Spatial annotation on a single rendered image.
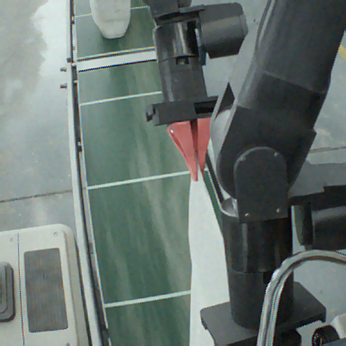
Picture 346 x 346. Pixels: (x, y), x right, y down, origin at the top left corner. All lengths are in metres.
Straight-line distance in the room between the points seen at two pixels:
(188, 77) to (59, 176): 1.52
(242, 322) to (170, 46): 0.35
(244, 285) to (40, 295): 1.11
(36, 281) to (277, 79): 1.25
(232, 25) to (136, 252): 0.88
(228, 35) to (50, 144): 1.70
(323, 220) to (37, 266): 1.22
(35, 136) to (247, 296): 1.96
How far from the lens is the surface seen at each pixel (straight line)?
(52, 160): 2.11
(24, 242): 1.54
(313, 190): 0.33
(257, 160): 0.29
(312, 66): 0.28
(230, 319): 0.40
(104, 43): 2.11
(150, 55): 2.00
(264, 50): 0.28
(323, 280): 1.77
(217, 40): 0.56
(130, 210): 1.39
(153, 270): 1.28
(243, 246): 0.34
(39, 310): 1.40
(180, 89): 0.56
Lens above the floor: 1.50
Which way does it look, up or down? 49 degrees down
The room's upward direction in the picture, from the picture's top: straight up
